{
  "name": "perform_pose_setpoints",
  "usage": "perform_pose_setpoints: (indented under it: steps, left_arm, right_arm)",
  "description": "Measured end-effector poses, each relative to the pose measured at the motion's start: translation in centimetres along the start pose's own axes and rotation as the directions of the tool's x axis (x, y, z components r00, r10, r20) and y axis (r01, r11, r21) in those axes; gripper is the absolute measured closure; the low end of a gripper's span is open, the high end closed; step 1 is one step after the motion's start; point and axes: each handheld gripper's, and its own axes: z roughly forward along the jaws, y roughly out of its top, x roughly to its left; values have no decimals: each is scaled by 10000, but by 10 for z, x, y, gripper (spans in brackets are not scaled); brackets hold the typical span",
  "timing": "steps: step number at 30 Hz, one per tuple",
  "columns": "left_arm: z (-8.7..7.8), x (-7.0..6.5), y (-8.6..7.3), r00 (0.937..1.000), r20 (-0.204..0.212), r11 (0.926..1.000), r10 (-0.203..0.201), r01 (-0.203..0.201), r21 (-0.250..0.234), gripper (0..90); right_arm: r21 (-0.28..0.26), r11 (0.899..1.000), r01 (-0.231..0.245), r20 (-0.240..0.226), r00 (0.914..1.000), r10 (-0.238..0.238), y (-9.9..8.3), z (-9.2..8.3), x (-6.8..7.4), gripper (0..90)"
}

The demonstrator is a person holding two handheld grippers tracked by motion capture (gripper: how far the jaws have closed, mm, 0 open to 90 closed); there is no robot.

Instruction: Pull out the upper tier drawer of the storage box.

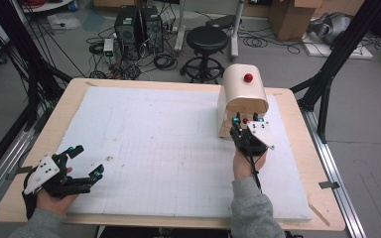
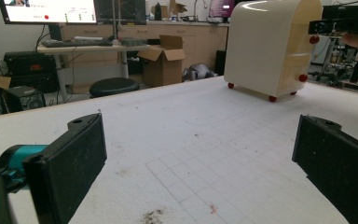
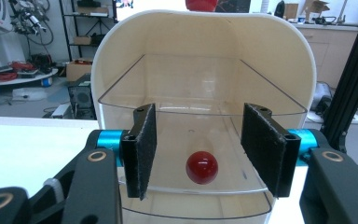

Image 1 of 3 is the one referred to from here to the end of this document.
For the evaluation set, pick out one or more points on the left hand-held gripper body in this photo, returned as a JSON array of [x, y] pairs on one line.
[[51, 175]]

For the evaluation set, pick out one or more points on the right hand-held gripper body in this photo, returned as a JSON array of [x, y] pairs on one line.
[[255, 139]]

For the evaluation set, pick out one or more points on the small red knob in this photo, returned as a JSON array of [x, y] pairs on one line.
[[245, 121]]

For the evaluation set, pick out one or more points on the wooden bread box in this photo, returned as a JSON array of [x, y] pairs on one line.
[[243, 97]]

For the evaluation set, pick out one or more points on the person's right hand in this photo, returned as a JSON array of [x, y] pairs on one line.
[[246, 163]]

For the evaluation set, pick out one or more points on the person's left hand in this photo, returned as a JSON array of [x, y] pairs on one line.
[[55, 202]]

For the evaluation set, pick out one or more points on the red round knob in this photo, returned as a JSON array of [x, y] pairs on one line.
[[248, 78]]

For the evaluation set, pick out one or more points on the white foam board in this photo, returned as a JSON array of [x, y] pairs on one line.
[[165, 148]]

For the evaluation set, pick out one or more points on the black round stool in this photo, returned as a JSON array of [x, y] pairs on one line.
[[205, 53]]

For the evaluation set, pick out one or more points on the black metal stand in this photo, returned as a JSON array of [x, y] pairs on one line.
[[337, 62], [23, 56]]

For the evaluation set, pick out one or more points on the white stand legs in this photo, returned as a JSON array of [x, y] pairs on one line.
[[208, 26]]

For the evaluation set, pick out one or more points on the white flat board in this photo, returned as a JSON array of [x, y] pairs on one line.
[[335, 49]]

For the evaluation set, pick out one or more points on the brown cardboard box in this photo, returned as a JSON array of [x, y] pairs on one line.
[[291, 16]]

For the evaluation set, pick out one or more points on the small white power box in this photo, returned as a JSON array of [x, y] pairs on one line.
[[108, 47]]

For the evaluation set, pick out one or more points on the grey silver bag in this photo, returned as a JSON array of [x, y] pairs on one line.
[[331, 27]]

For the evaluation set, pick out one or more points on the black computer tower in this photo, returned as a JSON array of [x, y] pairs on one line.
[[126, 31], [152, 28]]

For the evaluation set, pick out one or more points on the aluminium rail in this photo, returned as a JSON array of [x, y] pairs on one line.
[[334, 172], [3, 168]]

